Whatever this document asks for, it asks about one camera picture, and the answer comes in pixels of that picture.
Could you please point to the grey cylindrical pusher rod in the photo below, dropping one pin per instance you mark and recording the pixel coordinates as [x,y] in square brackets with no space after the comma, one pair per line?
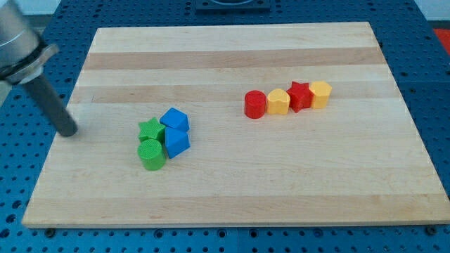
[47,99]

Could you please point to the blue cube block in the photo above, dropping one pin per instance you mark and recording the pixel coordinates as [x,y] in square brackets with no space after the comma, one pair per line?
[175,119]

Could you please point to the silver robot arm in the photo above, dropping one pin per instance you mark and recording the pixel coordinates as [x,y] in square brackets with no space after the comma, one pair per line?
[23,56]

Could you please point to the blue triangle block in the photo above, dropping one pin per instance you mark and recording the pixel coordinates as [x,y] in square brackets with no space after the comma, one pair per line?
[176,142]

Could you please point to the green star block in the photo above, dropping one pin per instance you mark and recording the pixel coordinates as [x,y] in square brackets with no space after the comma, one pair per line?
[151,129]

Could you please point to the green cylinder block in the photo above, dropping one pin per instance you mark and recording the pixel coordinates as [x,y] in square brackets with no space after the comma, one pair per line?
[151,154]

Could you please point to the red cylinder block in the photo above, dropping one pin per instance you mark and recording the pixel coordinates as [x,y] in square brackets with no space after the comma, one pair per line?
[254,104]

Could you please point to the yellow heart block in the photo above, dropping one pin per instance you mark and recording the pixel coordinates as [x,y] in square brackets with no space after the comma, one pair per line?
[278,102]

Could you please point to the red star block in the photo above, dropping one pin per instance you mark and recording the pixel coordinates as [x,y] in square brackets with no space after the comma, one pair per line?
[300,96]

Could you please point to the yellow hexagon block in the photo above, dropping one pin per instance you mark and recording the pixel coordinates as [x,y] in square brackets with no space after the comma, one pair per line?
[321,92]

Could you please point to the wooden board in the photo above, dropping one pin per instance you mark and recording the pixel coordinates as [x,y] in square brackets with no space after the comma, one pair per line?
[357,162]

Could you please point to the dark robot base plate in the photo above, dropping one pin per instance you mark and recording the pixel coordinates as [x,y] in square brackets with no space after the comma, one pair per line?
[232,5]

